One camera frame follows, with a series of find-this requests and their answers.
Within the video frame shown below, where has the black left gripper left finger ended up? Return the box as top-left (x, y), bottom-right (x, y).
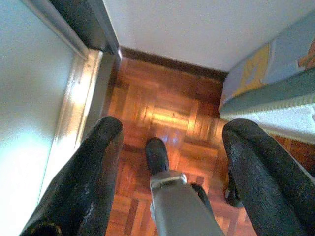
top-left (21, 116), bottom-right (123, 236)

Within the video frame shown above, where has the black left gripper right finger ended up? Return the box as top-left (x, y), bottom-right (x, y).
top-left (222, 118), bottom-right (315, 236)

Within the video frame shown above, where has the green edged white mattress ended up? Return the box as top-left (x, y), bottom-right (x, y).
top-left (220, 70), bottom-right (315, 149)

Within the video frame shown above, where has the black robot left foot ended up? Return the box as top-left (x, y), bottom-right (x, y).
top-left (145, 137), bottom-right (170, 177)

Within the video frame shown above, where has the silver robot left leg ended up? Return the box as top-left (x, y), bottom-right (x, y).
top-left (149, 172), bottom-right (225, 236)

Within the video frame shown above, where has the white door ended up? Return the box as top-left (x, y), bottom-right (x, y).
top-left (0, 0), bottom-right (104, 236)

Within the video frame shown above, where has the dark brown baseboard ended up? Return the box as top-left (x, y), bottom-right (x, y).
top-left (120, 46), bottom-right (229, 82)

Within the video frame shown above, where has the dark grey door panel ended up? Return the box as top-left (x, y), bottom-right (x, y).
top-left (49, 0), bottom-right (123, 64)

